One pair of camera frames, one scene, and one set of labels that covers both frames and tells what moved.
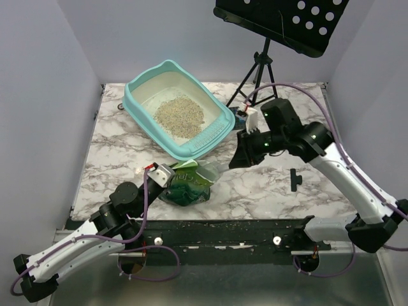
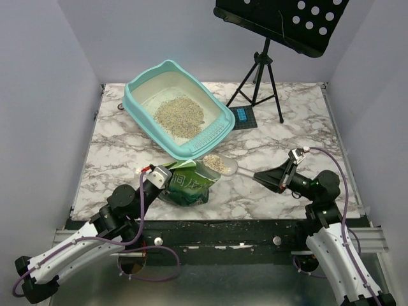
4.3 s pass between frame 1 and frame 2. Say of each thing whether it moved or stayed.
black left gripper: stayed
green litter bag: stayed
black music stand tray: stayed
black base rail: stayed
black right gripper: moved
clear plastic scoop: moved
